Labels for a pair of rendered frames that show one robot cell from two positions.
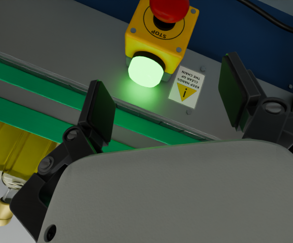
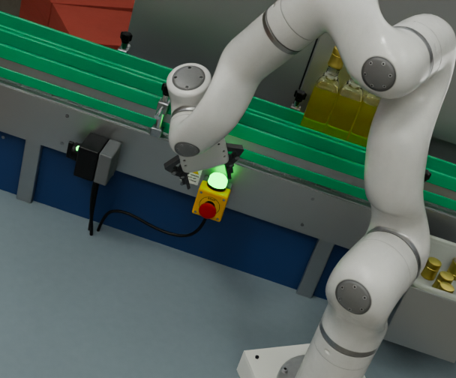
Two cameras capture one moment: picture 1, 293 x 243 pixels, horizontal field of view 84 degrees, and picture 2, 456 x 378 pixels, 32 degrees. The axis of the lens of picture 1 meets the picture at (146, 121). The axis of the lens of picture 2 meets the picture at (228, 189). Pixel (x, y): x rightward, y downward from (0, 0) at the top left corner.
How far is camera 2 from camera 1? 1.60 m
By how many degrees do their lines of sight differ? 20
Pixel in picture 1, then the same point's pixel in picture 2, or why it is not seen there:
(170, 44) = (205, 194)
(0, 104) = (307, 157)
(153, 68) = (213, 183)
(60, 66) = (271, 181)
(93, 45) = (253, 195)
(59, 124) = (271, 146)
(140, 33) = (220, 199)
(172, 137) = not seen: hidden behind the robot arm
